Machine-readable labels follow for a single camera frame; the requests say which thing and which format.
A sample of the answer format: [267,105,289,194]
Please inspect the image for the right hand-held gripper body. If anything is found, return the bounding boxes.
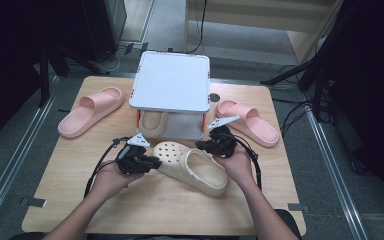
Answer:
[206,114,241,159]

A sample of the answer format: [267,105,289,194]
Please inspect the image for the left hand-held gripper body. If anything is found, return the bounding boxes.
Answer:
[114,132,151,175]

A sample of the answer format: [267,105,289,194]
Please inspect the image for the beige perforated clog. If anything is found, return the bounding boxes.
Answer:
[137,110,169,139]
[153,140,230,197]

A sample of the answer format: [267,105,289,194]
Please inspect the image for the pink slide slipper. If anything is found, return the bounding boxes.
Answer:
[57,87,126,139]
[215,99,281,149]

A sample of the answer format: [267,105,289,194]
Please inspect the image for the white two-tier shoe rack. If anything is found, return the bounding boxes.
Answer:
[128,50,212,142]

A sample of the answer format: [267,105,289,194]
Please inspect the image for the person's right hand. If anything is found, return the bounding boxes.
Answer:
[212,143,255,188]

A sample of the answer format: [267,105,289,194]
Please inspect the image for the person's left hand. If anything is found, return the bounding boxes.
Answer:
[93,160,146,201]

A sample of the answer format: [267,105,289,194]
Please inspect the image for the grey tape mark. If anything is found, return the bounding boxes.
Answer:
[287,203,312,214]

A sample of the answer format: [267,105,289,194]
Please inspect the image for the black metal stand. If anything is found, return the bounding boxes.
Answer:
[259,33,338,121]
[38,43,112,108]

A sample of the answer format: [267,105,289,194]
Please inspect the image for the light wooden furniture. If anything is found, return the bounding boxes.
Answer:
[183,0,345,65]

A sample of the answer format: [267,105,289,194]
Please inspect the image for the black cabinet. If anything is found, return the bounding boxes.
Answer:
[79,0,128,63]

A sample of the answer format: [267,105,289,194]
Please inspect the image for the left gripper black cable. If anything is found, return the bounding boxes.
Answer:
[83,136,131,198]

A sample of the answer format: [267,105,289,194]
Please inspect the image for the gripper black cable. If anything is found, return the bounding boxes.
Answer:
[83,136,131,198]
[228,133,264,192]

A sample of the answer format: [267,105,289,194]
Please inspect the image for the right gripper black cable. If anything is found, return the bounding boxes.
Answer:
[228,133,264,192]

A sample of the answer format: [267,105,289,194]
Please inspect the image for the black floor cables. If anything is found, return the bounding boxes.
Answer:
[272,64,314,138]

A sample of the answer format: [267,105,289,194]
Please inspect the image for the white floor cable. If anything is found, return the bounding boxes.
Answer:
[94,49,122,73]

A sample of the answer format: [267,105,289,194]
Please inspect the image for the aluminium floor rail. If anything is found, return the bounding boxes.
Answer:
[304,103,370,240]
[0,75,60,229]

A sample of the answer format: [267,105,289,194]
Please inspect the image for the black hanging cable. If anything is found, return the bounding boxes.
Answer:
[188,0,208,55]

